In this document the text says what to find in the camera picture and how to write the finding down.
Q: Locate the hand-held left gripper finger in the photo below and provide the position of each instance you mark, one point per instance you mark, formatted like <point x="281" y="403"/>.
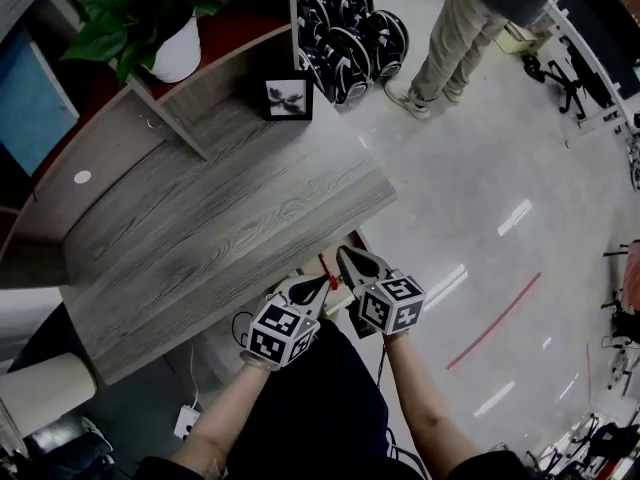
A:
<point x="280" y="295"/>
<point x="322" y="305"/>

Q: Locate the white desk with black chair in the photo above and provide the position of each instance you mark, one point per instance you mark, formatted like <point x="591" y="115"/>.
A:
<point x="617" y="108"/>

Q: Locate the blue book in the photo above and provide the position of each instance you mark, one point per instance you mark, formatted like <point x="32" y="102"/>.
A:
<point x="30" y="108"/>

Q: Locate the black picture frame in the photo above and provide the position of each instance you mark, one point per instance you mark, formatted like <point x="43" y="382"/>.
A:
<point x="288" y="96"/>

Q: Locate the black computer monitor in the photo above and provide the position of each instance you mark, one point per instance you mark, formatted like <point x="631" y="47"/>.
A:
<point x="600" y="43"/>

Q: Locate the wooden drawer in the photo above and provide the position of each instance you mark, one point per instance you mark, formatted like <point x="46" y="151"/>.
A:
<point x="312" y="268"/>

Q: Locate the grey wooden desk hutch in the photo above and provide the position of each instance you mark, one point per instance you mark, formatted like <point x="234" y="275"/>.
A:
<point x="115" y="143"/>

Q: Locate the person's right forearm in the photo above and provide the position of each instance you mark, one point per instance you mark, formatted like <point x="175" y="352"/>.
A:
<point x="430" y="408"/>

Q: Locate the black office chair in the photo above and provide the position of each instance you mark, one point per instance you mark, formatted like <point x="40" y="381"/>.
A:
<point x="570" y="78"/>

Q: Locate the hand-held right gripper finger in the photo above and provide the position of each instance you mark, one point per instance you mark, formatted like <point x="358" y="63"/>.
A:
<point x="344" y="275"/>
<point x="382" y="272"/>

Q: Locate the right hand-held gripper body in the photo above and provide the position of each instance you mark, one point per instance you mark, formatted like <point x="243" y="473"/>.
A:
<point x="390" y="308"/>

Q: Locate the person's left forearm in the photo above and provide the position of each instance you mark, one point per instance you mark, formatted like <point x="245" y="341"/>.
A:
<point x="220" y="418"/>

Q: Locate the person's black clothing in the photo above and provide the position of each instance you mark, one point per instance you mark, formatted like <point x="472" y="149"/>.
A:
<point x="310" y="408"/>

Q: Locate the green potted plant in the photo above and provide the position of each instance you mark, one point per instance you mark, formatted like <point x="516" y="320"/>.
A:
<point x="150" y="28"/>

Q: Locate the red pen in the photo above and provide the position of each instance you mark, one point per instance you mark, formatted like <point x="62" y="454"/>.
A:
<point x="327" y="270"/>

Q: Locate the pile of black helmets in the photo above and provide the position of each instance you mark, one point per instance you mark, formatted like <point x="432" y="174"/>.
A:
<point x="350" y="43"/>

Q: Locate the grey wooden desk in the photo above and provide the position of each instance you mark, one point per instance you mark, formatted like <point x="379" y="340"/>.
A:
<point x="200" y="248"/>

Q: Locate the white power strip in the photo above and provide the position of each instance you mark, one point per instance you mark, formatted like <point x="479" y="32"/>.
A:
<point x="186" y="422"/>

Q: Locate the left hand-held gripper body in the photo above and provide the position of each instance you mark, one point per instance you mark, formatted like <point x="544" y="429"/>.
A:
<point x="272" y="335"/>

